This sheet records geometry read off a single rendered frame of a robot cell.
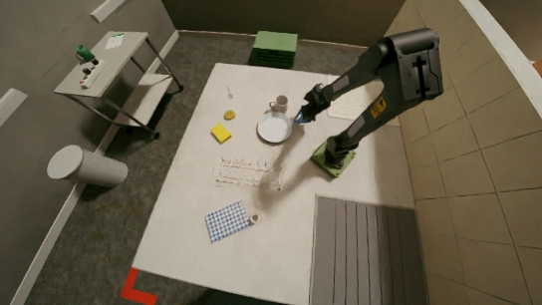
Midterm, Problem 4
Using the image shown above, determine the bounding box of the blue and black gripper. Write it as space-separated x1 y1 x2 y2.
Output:
293 103 322 124

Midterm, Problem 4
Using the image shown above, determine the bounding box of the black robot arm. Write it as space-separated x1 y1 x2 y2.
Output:
303 28 443 168

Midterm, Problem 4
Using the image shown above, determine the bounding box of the blue and white checkered cloth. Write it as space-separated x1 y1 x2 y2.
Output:
205 200 251 242

